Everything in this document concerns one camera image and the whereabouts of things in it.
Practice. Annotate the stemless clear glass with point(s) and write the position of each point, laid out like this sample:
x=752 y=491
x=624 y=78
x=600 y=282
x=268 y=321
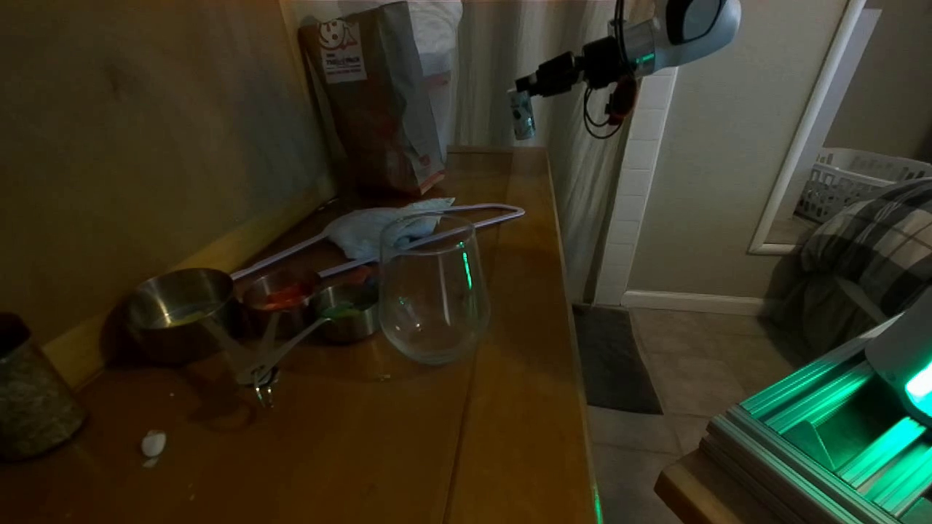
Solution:
x=433 y=292

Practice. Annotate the white laundry basket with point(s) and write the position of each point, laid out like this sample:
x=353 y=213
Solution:
x=846 y=176

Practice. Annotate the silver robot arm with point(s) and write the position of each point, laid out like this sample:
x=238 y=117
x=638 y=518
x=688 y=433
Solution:
x=676 y=33

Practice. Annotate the small steel measuring cup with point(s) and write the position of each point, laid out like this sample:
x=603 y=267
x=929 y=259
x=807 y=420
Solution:
x=340 y=315

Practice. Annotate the green lit aluminium frame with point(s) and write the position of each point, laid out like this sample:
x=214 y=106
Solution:
x=849 y=433

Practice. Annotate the small white crumb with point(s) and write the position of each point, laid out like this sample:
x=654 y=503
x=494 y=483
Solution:
x=153 y=443

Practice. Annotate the white plastic bag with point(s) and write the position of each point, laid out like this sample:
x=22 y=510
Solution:
x=434 y=36

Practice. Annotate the small white container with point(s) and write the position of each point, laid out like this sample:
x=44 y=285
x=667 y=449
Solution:
x=523 y=113

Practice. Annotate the dark floor mat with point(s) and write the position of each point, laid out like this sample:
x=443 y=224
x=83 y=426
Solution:
x=613 y=366

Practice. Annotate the large steel measuring cup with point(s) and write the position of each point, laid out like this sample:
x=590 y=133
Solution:
x=185 y=315

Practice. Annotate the brown paper bag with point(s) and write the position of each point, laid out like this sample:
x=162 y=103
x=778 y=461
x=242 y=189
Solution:
x=377 y=97

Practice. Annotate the crumpled white cloth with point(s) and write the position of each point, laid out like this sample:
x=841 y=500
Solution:
x=359 y=229

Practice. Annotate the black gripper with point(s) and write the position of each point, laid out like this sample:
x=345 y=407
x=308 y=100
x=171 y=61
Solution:
x=597 y=64

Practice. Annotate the medium steel measuring cup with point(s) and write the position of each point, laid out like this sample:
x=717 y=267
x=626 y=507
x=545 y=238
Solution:
x=278 y=310

